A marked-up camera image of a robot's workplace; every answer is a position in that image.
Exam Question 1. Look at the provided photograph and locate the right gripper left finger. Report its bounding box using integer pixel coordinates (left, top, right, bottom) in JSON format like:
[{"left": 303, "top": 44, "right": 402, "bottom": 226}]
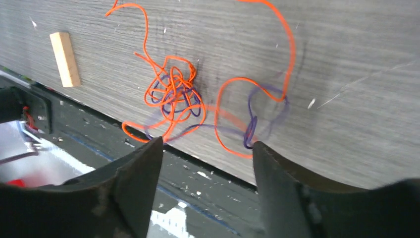
[{"left": 0, "top": 137, "right": 163, "bottom": 238}]

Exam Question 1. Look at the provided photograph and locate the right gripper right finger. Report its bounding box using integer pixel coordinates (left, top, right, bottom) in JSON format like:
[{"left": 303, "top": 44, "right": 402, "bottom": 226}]
[{"left": 253, "top": 141, "right": 420, "bottom": 238}]

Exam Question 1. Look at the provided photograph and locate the tan wooden block near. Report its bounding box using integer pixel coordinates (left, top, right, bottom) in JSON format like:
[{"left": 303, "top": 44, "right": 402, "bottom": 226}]
[{"left": 50, "top": 32, "right": 81, "bottom": 87}]

